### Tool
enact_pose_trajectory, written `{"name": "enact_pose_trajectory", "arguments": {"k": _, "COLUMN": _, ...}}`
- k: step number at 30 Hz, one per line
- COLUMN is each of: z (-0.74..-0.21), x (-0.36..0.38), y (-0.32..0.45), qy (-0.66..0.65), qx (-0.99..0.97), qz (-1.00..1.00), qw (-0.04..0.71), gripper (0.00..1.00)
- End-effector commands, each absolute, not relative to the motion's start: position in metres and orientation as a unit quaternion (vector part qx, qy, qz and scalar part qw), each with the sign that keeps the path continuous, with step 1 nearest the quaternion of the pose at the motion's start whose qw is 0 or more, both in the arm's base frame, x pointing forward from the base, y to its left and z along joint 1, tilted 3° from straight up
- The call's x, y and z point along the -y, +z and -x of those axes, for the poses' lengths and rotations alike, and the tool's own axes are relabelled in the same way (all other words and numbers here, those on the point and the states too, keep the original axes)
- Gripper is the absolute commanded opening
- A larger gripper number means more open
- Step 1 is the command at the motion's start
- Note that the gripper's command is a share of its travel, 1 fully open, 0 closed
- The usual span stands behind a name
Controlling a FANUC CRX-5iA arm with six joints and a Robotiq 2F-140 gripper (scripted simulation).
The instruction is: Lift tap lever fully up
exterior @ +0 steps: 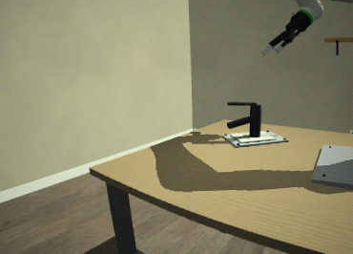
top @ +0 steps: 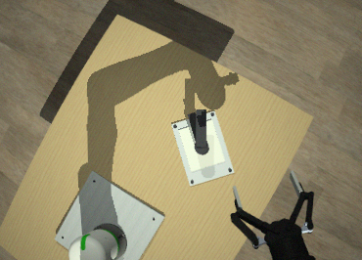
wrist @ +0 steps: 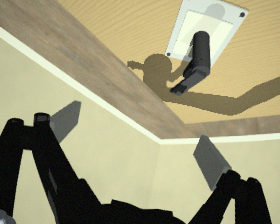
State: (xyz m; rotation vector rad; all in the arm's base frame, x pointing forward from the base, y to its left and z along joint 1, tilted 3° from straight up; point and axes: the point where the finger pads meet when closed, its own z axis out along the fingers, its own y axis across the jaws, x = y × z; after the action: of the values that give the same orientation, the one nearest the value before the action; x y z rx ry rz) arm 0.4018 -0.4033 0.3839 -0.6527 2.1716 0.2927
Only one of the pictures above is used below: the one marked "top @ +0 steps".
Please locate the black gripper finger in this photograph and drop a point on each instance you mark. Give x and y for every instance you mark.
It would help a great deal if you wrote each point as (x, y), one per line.
(241, 214)
(302, 196)

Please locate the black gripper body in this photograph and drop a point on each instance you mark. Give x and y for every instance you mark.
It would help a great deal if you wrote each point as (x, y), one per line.
(283, 247)

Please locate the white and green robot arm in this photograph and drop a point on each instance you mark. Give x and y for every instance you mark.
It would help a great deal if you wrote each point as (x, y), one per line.
(102, 245)

